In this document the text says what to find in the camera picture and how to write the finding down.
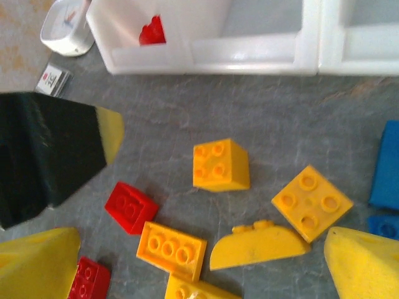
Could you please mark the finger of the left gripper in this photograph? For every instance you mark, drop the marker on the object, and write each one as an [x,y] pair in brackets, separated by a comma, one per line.
[46,149]

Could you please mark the yellow long lego brick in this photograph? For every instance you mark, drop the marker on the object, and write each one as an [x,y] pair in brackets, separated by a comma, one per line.
[171,249]
[193,291]

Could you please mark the white square clock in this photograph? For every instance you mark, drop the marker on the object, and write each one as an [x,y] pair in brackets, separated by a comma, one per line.
[62,31]

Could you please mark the blue lego brick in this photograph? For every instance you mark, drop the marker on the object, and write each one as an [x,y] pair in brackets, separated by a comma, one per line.
[385,227]
[386,168]

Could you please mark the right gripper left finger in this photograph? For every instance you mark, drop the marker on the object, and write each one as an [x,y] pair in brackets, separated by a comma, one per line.
[31,268]

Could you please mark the yellow half-round lego brick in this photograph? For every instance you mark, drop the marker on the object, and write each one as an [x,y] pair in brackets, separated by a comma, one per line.
[255,249]

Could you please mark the yellow square lego brick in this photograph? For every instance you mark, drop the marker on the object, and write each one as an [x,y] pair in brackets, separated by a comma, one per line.
[218,168]
[311,204]

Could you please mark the small printed card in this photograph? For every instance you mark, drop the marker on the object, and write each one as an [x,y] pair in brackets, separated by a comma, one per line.
[53,79]

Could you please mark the red lego brick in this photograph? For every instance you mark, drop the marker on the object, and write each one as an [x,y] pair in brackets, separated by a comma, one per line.
[90,280]
[131,208]
[152,32]

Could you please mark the white plastic sorting bin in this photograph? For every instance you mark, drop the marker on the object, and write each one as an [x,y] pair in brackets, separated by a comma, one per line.
[249,59]
[368,50]

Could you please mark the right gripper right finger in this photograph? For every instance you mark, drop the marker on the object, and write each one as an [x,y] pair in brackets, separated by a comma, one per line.
[368,271]

